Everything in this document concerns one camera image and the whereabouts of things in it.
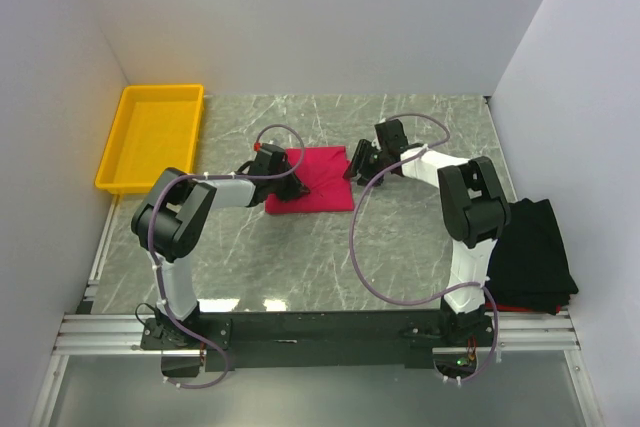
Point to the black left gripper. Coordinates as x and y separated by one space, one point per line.
296 188

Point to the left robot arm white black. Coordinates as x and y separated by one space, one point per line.
169 223

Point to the folded black t shirt stack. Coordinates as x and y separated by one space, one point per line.
529 266

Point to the folded red shirt under stack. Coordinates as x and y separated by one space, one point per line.
516 309

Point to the yellow plastic tray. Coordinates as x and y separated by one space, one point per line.
155 127

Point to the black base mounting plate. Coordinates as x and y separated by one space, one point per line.
319 339

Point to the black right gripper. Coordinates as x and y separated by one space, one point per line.
359 164

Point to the red t shirt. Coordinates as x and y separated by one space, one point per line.
322 173

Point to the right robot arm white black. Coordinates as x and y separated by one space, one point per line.
474 209

